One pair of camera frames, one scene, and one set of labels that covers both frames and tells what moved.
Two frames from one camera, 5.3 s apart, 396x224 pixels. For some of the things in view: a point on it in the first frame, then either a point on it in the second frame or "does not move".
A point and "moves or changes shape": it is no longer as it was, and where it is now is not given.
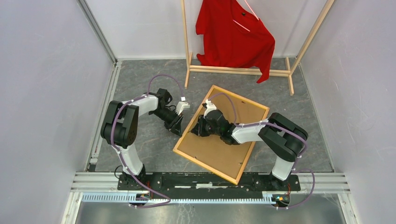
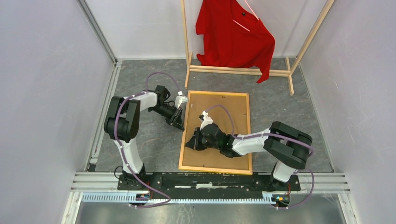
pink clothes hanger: [251, 8] does not move
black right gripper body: [209, 130] -> [202, 143]
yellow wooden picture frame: [226, 160] moves or changes shape
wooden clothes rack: [288, 72] does not move
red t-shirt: [233, 37] does not move
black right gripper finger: [197, 129] -> [192, 143]
